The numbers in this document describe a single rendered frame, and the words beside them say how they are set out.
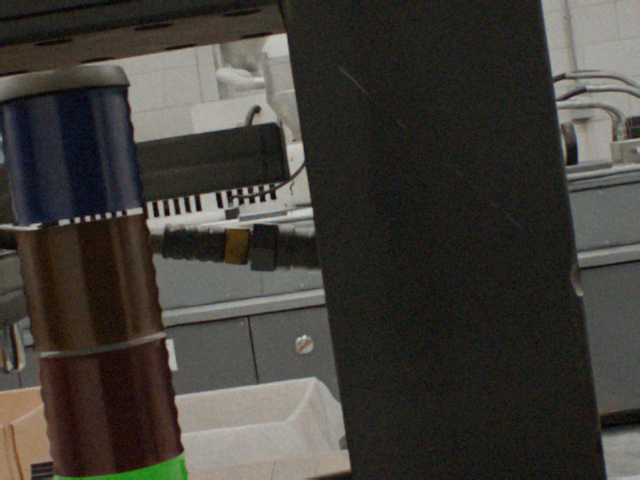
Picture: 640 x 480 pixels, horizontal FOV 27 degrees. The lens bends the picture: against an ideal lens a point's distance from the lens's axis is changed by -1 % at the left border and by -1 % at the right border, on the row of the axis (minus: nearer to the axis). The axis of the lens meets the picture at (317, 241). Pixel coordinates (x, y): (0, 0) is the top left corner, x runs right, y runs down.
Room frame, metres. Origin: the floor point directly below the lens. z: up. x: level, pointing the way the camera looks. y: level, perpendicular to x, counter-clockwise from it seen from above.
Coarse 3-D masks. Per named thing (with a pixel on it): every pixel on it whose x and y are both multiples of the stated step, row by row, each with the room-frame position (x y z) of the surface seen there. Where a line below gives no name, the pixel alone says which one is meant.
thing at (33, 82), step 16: (16, 80) 0.36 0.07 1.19; (32, 80) 0.36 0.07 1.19; (48, 80) 0.36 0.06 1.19; (64, 80) 0.36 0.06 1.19; (80, 80) 0.36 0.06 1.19; (96, 80) 0.36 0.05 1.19; (112, 80) 0.36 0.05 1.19; (128, 80) 0.37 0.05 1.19; (0, 96) 0.36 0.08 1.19; (16, 96) 0.36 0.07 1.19; (32, 96) 0.36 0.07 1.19
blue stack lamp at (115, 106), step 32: (64, 96) 0.36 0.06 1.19; (96, 96) 0.36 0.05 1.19; (0, 128) 0.37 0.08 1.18; (32, 128) 0.36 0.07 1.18; (64, 128) 0.36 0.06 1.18; (96, 128) 0.36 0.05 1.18; (128, 128) 0.37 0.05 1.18; (32, 160) 0.36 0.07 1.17; (64, 160) 0.36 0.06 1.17; (96, 160) 0.36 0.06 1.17; (128, 160) 0.37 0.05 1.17; (32, 192) 0.36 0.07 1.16; (64, 192) 0.36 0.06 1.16; (96, 192) 0.36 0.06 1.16; (128, 192) 0.36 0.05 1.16; (32, 224) 0.36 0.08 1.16
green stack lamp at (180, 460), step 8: (184, 456) 0.37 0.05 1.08; (160, 464) 0.37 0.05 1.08; (168, 464) 0.37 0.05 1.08; (176, 464) 0.37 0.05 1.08; (184, 464) 0.37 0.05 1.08; (128, 472) 0.36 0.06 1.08; (136, 472) 0.36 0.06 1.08; (144, 472) 0.36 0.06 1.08; (152, 472) 0.36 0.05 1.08; (160, 472) 0.36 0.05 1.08; (168, 472) 0.36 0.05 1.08; (176, 472) 0.37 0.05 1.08; (184, 472) 0.37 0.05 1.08
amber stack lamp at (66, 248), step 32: (96, 224) 0.36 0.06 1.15; (128, 224) 0.36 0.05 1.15; (32, 256) 0.36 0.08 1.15; (64, 256) 0.36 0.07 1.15; (96, 256) 0.36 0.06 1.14; (128, 256) 0.36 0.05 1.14; (32, 288) 0.36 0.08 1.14; (64, 288) 0.36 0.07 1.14; (96, 288) 0.36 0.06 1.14; (128, 288) 0.36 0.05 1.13; (32, 320) 0.37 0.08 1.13; (64, 320) 0.36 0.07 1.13; (96, 320) 0.36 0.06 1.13; (128, 320) 0.36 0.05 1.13; (160, 320) 0.37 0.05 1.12
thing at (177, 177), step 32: (256, 128) 0.58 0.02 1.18; (160, 160) 0.58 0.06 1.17; (192, 160) 0.58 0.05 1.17; (224, 160) 0.58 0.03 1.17; (256, 160) 0.58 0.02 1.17; (288, 160) 0.65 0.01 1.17; (0, 192) 0.59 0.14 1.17; (160, 192) 0.59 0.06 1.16; (192, 192) 0.58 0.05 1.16; (0, 224) 0.59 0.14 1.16; (0, 256) 0.66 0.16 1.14; (0, 288) 0.66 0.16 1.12; (0, 320) 0.65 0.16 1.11; (0, 352) 0.69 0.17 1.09
